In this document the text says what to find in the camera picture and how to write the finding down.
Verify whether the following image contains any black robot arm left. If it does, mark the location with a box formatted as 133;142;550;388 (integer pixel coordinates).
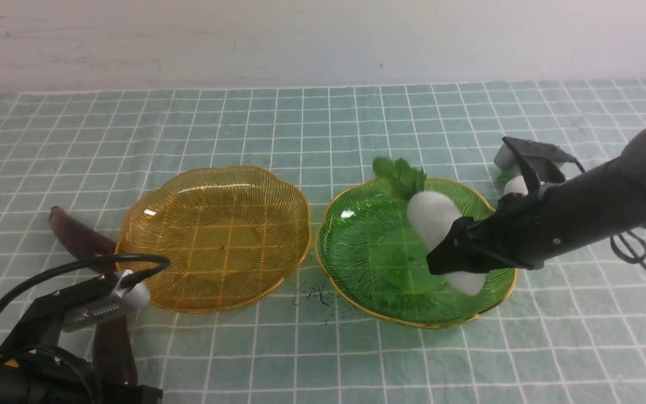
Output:
0;291;163;403

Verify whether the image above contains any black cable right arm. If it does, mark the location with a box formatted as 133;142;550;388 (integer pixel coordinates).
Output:
609;230;646;298

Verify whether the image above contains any purple eggplant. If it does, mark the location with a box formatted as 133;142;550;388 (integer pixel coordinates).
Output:
48;205;116;260
92;316;138;385

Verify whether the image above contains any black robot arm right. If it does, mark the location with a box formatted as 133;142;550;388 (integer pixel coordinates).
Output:
427;129;646;275

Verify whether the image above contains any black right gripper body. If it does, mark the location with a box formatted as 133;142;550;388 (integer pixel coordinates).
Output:
483;194;553;269

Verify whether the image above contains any green ribbed glass plate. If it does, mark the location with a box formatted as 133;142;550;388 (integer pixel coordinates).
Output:
315;179;518;328

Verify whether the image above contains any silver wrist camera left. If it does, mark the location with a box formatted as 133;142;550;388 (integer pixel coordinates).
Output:
62;269;150;333

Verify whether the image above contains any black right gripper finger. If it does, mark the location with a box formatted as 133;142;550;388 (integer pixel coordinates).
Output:
502;136;576;194
426;217;495;276

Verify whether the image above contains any black camera cable left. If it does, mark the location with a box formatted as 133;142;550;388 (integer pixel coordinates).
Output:
0;254;171;377

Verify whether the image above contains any white radish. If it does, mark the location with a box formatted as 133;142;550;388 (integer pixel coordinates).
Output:
372;157;486;296
493;143;528;195

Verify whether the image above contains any amber ribbed glass plate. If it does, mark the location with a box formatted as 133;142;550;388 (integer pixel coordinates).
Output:
116;166;312;313

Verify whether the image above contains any green checkered tablecloth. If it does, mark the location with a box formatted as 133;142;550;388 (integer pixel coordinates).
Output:
0;79;646;403

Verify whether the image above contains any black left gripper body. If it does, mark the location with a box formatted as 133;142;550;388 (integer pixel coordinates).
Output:
0;292;163;403

